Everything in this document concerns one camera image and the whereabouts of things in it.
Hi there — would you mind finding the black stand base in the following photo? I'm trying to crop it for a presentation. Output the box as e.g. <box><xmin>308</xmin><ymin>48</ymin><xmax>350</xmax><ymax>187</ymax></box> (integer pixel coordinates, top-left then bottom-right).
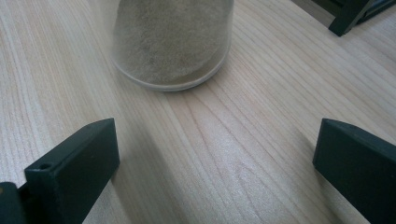
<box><xmin>311</xmin><ymin>0</ymin><xmax>396</xmax><ymax>37</ymax></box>

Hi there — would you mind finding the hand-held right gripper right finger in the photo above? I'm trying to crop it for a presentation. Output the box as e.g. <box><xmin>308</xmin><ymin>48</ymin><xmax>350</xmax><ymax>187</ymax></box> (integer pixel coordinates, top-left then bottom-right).
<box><xmin>312</xmin><ymin>118</ymin><xmax>396</xmax><ymax>224</ymax></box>

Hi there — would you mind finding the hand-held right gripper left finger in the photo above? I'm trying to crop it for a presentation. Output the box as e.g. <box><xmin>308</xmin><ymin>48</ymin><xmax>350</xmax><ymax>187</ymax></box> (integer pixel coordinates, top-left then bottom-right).
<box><xmin>24</xmin><ymin>118</ymin><xmax>120</xmax><ymax>224</ymax></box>

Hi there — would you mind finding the clear jar of beige powder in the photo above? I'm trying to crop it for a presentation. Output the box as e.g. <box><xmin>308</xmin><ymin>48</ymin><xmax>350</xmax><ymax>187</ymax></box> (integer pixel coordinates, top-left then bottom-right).
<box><xmin>106</xmin><ymin>0</ymin><xmax>235</xmax><ymax>92</ymax></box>

